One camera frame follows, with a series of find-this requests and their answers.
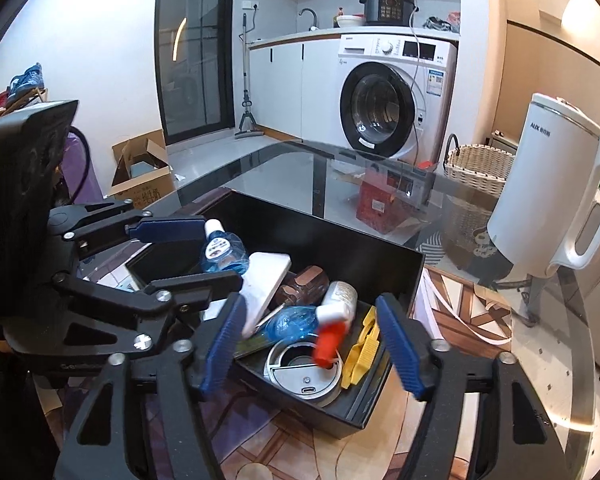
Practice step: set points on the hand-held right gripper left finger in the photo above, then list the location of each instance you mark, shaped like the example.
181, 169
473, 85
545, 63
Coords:
225, 345

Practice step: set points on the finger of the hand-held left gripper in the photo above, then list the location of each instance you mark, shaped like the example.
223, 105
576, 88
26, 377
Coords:
200, 287
170, 229

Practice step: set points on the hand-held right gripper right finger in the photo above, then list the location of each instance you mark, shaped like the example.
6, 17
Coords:
402, 350

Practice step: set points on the blue liquid bottle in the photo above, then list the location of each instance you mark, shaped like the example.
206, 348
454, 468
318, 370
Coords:
225, 255
290, 322

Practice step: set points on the yellow plastic tool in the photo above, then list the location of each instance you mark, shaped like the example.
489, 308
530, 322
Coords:
360, 355

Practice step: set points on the white remote control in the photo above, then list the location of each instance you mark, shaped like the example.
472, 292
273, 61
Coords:
265, 285

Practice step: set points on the white bottle red cap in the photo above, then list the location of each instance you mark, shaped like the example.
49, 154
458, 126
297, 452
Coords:
337, 300

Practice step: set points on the clear brown glass bottle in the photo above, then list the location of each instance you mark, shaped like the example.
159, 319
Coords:
307, 282

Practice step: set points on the black storage box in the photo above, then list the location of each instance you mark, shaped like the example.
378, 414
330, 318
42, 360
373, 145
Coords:
360, 255

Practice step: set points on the brown cardboard box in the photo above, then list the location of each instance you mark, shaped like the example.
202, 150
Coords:
145, 185

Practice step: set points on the purple rolled mat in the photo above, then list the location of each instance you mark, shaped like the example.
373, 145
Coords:
87, 185

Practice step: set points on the round metal lid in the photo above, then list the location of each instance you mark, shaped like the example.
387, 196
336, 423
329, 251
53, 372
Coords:
300, 385

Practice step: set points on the blue shoes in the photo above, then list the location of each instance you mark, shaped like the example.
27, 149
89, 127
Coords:
25, 82

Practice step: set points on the printed desk mat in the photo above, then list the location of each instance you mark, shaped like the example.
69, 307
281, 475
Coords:
290, 450

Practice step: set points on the mop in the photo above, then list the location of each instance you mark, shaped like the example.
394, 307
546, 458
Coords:
247, 125

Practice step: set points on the red cardboard box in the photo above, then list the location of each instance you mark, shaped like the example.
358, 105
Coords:
380, 200

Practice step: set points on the dark glass door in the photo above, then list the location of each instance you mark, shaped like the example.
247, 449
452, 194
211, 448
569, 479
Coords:
195, 60

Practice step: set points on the white base cabinet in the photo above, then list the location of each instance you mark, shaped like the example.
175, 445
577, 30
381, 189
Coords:
280, 85

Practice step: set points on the wicker basket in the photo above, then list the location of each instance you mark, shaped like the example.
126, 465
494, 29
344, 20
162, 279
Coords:
475, 170

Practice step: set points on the white electric kettle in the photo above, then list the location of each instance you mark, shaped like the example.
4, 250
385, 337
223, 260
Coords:
540, 185

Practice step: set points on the white washing machine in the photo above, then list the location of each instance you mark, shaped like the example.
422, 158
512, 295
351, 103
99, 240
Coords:
430, 125

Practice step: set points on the kitchen faucet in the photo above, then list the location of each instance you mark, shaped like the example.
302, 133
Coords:
310, 12

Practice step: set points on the white bowl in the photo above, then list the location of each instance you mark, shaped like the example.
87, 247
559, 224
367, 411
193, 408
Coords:
350, 21

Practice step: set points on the black rice cooker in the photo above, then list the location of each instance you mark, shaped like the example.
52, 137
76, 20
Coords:
387, 7

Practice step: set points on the pile of cloth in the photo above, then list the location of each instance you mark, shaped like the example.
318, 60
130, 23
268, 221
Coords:
442, 22

